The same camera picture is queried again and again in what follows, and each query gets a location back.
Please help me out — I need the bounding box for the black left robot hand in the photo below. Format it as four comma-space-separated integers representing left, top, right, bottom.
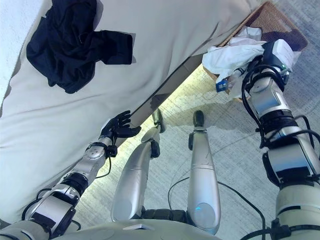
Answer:
99, 109, 142, 141

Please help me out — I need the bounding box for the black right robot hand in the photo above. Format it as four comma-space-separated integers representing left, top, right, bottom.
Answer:
251, 38, 301, 76

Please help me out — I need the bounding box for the plain white garment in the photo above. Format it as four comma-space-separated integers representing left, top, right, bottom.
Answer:
225, 25, 264, 101

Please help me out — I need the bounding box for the white garment with tags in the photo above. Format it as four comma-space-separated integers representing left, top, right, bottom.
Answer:
201, 37, 267, 83

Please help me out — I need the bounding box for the blue hang tag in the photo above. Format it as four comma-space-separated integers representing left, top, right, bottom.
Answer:
215, 79, 230, 94

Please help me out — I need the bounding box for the black garment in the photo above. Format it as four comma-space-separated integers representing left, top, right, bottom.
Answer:
25, 0, 137, 95

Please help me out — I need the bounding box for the brown wicker basket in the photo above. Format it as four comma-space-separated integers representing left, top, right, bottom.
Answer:
203, 0, 309, 101

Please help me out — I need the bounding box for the bed with beige cover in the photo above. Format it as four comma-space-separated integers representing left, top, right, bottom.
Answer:
0, 0, 252, 224

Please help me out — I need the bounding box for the silver left robot leg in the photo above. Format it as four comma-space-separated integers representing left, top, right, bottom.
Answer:
110, 108, 168, 224

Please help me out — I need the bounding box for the silver robot leg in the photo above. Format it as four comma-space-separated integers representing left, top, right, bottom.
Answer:
186, 109, 222, 236
110, 108, 168, 224

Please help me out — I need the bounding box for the silver right robot leg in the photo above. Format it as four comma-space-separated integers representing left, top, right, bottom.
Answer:
186, 109, 222, 236

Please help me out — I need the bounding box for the grey striped rug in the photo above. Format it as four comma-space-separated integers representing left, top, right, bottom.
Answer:
74, 0, 320, 240

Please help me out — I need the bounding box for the grey robot torso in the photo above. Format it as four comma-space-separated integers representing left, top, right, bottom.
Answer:
52, 209, 226, 240

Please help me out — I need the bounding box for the white duvet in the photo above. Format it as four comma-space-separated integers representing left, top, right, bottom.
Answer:
0, 0, 49, 101

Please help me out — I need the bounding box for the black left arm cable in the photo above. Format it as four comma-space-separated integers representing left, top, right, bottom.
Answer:
21, 143, 113, 226

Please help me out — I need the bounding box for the black floor cable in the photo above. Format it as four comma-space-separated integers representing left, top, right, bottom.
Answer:
167, 175, 266, 231

